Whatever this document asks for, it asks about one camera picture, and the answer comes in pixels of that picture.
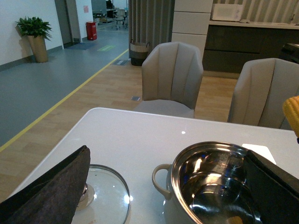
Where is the dark kitchen counter cabinet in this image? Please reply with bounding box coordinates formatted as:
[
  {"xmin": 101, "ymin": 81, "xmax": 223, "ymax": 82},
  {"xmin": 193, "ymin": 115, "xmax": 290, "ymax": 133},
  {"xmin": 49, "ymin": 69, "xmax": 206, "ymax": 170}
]
[{"xmin": 202, "ymin": 22, "xmax": 299, "ymax": 73}]

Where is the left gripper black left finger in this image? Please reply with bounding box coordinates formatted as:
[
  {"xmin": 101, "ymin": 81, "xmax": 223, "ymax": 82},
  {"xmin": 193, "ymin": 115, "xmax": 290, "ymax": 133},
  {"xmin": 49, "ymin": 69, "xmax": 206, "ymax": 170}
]
[{"xmin": 0, "ymin": 145, "xmax": 90, "ymax": 224}]

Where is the grey curtain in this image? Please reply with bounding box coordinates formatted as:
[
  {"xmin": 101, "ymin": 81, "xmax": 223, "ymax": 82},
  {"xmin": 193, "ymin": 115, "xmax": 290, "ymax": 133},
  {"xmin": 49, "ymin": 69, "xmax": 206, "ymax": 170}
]
[{"xmin": 128, "ymin": 0, "xmax": 175, "ymax": 51}]

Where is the glass pot lid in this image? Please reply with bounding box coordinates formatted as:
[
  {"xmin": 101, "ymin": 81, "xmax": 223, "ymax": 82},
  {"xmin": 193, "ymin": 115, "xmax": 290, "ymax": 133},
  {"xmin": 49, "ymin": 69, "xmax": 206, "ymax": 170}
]
[{"xmin": 72, "ymin": 164, "xmax": 131, "ymax": 224}]

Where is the white microwave oven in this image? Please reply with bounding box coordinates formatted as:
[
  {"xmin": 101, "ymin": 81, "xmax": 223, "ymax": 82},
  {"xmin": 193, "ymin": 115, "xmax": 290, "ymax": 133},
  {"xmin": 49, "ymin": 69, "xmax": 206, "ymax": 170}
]
[{"xmin": 211, "ymin": 4, "xmax": 243, "ymax": 21}]

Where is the potted green plant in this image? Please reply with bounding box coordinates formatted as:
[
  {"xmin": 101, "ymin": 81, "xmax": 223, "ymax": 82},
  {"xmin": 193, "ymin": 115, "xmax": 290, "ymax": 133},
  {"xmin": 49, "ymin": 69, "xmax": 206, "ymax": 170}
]
[{"xmin": 16, "ymin": 17, "xmax": 51, "ymax": 63}]

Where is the white office chair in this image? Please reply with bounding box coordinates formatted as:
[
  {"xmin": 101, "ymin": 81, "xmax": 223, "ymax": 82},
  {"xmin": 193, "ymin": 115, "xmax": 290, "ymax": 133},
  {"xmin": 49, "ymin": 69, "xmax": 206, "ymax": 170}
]
[{"xmin": 114, "ymin": 8, "xmax": 128, "ymax": 30}]

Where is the woven laundry basket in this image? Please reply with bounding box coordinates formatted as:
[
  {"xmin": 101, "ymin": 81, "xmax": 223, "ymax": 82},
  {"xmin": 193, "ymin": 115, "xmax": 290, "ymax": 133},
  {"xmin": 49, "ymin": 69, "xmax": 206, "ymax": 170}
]
[{"xmin": 129, "ymin": 39, "xmax": 150, "ymax": 66}]

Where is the yellow corn cob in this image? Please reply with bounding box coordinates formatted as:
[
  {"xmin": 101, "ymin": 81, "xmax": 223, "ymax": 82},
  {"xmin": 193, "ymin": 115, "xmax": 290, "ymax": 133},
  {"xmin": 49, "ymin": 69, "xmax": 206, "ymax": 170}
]
[{"xmin": 283, "ymin": 96, "xmax": 299, "ymax": 140}]

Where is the beige chair left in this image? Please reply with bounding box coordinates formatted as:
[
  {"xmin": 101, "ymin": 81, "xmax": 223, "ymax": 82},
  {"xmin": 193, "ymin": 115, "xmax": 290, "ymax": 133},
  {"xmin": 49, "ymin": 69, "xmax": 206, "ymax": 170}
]
[{"xmin": 134, "ymin": 42, "xmax": 204, "ymax": 119}]

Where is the white refrigerator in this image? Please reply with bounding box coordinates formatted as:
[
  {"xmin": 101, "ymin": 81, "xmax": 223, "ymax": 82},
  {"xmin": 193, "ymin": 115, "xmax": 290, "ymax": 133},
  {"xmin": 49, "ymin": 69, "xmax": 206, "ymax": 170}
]
[{"xmin": 171, "ymin": 0, "xmax": 213, "ymax": 54}]

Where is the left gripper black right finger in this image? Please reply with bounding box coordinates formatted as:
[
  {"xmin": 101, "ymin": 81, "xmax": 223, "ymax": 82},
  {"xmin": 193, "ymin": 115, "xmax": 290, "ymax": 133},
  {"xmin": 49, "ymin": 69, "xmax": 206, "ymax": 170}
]
[{"xmin": 243, "ymin": 150, "xmax": 299, "ymax": 224}]

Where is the red bin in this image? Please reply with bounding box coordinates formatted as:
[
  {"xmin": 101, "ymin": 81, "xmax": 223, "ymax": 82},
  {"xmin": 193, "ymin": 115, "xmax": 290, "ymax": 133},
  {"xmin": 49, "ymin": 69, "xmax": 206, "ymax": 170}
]
[{"xmin": 86, "ymin": 21, "xmax": 97, "ymax": 41}]

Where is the beige chair right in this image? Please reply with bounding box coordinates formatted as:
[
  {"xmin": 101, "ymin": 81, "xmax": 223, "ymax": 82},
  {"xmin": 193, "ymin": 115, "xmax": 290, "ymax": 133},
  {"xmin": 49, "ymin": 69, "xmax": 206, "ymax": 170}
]
[{"xmin": 228, "ymin": 58, "xmax": 299, "ymax": 130}]

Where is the beige chair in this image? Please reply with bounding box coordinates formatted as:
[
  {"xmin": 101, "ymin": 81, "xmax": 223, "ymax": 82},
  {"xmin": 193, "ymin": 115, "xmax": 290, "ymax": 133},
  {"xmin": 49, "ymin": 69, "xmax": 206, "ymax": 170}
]
[
  {"xmin": 228, "ymin": 58, "xmax": 299, "ymax": 130},
  {"xmin": 134, "ymin": 42, "xmax": 204, "ymax": 119}
]

